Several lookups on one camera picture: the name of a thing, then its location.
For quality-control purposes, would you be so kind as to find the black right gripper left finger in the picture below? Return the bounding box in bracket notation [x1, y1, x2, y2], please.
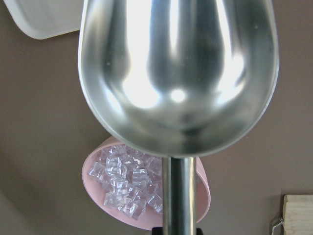
[151, 227, 163, 235]

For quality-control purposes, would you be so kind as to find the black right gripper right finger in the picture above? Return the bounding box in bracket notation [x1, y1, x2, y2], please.
[195, 228, 203, 235]

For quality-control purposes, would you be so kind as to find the stainless steel ice scoop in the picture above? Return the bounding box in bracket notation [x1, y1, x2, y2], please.
[78, 0, 279, 235]

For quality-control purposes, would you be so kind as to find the clear ice cubes pile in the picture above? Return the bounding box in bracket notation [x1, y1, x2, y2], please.
[87, 144, 163, 221]

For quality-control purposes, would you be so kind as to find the pink bowl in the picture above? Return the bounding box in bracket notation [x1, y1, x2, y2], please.
[82, 136, 211, 231]

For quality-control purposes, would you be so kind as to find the bamboo cutting board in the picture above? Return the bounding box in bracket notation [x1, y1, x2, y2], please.
[269, 194, 313, 235]

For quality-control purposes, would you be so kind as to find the cream serving tray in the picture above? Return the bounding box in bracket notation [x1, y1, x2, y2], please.
[4, 0, 84, 40]

